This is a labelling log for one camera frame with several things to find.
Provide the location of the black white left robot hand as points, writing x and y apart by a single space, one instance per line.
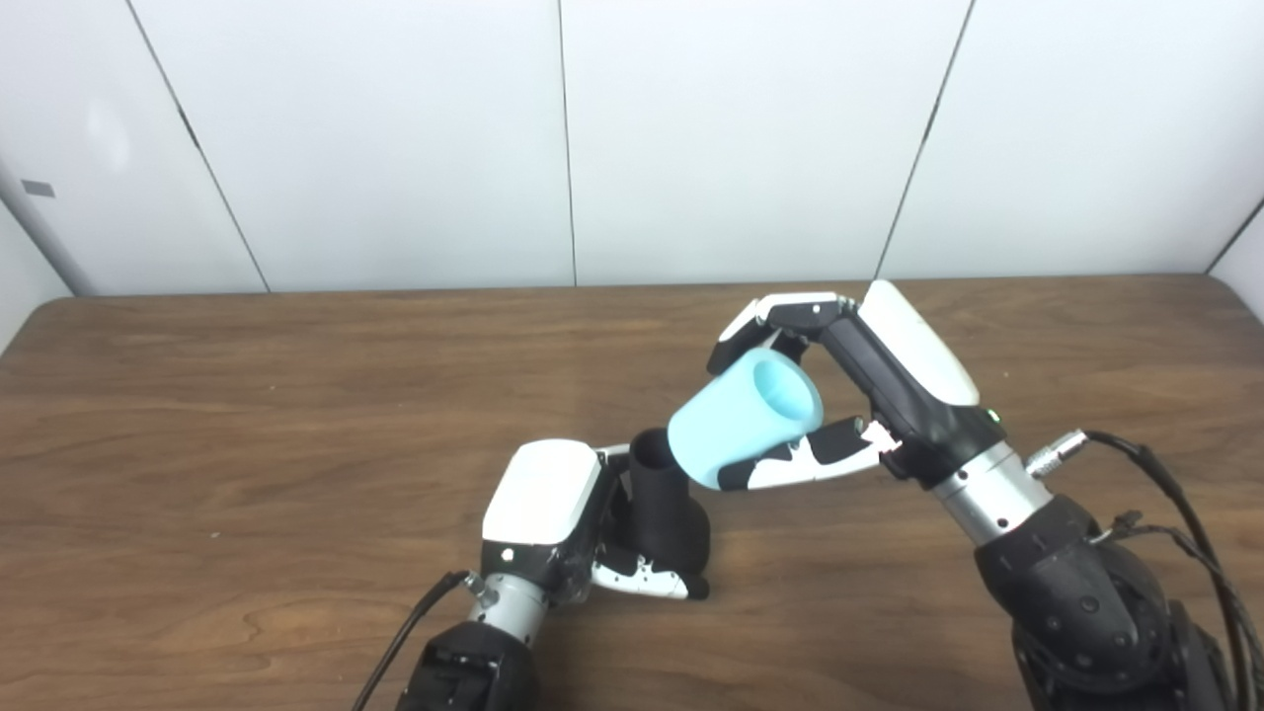
543 494

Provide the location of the small grey wall sticker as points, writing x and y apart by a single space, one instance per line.
38 189

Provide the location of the grey wall corner post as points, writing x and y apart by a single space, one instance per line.
44 237

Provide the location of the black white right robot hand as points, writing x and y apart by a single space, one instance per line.
918 365

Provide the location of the black funnel-shaped nozzle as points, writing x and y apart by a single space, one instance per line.
667 513

